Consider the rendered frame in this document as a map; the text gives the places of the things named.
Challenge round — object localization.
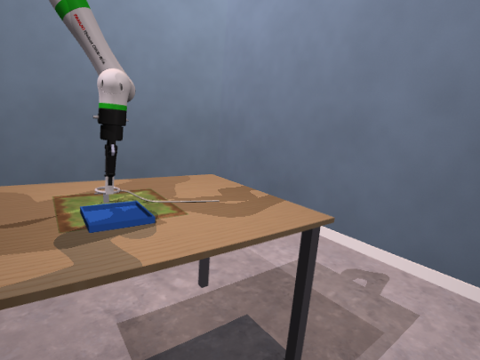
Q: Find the blue tray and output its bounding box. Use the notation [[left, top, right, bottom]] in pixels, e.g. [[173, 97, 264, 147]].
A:
[[80, 201, 156, 233]]

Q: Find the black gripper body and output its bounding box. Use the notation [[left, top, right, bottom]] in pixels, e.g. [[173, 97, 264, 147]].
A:
[[100, 124, 124, 152]]

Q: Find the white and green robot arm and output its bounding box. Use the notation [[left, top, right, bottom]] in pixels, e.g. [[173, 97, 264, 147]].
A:
[[49, 0, 135, 127]]

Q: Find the white ring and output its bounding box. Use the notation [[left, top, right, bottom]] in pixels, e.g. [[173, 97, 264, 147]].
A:
[[94, 187, 121, 194]]

